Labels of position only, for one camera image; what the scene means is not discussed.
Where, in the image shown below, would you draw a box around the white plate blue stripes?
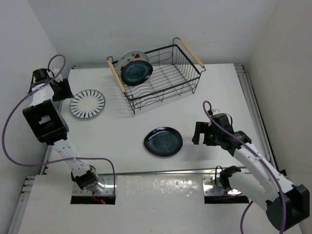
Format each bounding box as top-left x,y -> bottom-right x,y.
69,89 -> 106,119

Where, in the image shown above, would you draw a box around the dark blue glazed plate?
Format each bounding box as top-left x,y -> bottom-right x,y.
143,127 -> 183,158

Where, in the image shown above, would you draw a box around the small watermelon plate blue rim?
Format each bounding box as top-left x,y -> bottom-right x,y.
116,50 -> 149,77

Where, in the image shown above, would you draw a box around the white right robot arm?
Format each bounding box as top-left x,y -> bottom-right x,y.
192,113 -> 310,231

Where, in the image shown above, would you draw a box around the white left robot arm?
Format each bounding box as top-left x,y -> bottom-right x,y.
22,68 -> 99,193

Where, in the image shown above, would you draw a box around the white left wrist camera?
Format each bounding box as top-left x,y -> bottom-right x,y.
47,68 -> 63,83

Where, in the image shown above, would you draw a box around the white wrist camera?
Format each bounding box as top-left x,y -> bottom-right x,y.
208,109 -> 221,116
47,68 -> 63,83

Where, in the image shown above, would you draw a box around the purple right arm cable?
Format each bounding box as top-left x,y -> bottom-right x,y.
202,100 -> 288,234

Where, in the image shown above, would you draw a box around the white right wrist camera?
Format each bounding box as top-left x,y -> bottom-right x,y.
208,109 -> 221,116

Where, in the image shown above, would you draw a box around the left wooden rack handle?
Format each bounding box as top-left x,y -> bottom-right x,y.
107,60 -> 126,94

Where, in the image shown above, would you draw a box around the wooden rack handle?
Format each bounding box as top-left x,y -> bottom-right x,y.
107,60 -> 126,94
179,39 -> 205,68

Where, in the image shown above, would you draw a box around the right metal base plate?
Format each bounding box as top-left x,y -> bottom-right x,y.
202,175 -> 242,196

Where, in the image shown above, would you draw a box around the metal base plate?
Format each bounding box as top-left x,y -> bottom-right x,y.
202,175 -> 242,196
72,175 -> 117,196

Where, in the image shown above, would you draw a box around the black wire dish rack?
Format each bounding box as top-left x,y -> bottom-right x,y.
107,37 -> 206,114

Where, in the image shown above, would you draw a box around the right wooden rack handle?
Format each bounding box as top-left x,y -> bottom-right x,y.
179,39 -> 205,68

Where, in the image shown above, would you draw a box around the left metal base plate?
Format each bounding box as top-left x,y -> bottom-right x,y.
72,175 -> 117,196

